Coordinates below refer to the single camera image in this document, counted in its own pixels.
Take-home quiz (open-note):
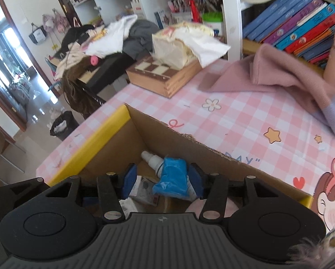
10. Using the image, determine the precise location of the tissue pack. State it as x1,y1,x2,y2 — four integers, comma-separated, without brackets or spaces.
151,22,232,69

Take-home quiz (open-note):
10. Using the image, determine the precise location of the pink purple cloth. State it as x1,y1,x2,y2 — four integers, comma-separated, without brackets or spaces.
198,43,335,143

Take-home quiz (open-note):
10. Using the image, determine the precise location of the pink checked tablecloth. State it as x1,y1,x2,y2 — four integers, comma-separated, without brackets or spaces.
36,59,335,230

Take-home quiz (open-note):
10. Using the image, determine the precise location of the person's fluffy grey sleeve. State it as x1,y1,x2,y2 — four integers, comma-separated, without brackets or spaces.
288,227,335,264

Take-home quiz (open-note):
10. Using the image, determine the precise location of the white side shelf unit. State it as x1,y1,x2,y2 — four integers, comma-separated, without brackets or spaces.
72,0,222,34

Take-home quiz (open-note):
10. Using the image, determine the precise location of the red tassel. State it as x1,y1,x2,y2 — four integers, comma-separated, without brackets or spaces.
188,0,201,23

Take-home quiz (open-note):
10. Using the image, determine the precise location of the black trash bin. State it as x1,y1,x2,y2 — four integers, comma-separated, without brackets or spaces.
50,111,80,141

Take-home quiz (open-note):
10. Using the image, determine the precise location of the cup of pens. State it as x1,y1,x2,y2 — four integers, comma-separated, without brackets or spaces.
167,0,193,23

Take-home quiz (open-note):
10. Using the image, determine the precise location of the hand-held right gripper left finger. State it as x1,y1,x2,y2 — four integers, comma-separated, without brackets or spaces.
22,163,138,221

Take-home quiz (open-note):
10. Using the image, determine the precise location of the pink plush pig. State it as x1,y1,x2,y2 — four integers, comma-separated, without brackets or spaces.
184,197,239,219

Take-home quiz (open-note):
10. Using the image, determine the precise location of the yellow cardboard box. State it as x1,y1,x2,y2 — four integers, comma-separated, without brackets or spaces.
45,104,314,222

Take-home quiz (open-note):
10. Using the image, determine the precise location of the white garment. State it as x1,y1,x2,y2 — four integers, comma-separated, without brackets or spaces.
85,14,138,56

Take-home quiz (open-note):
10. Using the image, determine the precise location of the black garment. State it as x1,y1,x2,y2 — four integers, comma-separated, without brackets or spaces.
61,25,93,52

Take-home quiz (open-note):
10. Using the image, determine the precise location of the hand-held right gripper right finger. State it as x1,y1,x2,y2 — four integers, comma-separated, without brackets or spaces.
190,163,308,221

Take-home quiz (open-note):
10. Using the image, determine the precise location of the black side table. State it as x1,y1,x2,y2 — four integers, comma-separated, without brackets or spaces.
76,53,136,104

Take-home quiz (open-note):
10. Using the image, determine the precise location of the blue tube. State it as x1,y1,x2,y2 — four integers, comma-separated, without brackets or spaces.
152,157,197,202

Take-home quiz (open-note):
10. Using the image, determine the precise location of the wooden chess box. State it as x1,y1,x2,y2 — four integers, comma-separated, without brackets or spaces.
126,56,203,99

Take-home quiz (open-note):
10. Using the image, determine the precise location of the navy white tote bag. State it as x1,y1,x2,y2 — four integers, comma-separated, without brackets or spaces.
29,22,47,45

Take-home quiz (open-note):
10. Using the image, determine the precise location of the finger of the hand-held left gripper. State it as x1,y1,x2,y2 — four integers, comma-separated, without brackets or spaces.
0,177,50,222

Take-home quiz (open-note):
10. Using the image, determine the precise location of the row of blue paperbacks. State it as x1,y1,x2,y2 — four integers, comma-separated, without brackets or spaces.
242,0,335,68

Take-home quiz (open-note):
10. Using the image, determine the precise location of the pink hanging backpack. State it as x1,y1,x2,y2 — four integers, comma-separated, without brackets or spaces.
43,8,70,34

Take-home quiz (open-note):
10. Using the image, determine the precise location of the dark grey garment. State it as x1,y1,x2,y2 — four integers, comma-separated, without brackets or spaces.
123,20,168,59

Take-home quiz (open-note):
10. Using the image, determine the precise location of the green lidded container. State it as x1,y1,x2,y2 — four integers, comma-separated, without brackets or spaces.
201,11,224,34

